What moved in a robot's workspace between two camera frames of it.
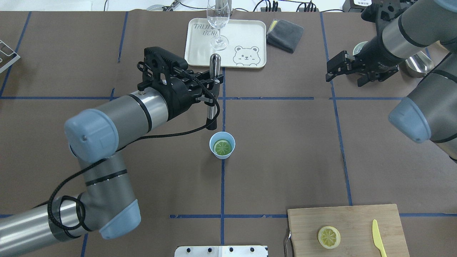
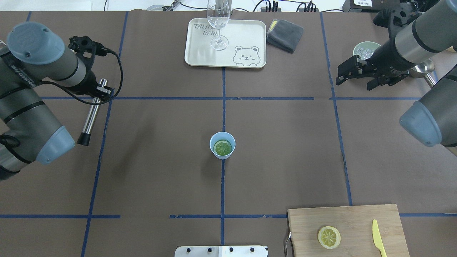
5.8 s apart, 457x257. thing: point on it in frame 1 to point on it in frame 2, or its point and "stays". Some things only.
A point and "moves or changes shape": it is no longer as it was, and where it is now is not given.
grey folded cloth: x=284 y=35 stays
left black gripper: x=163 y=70 to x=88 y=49
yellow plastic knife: x=377 y=239 stays
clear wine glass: x=218 y=12 stays
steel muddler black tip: x=215 y=71 moves or changes shape
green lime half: x=222 y=147 stays
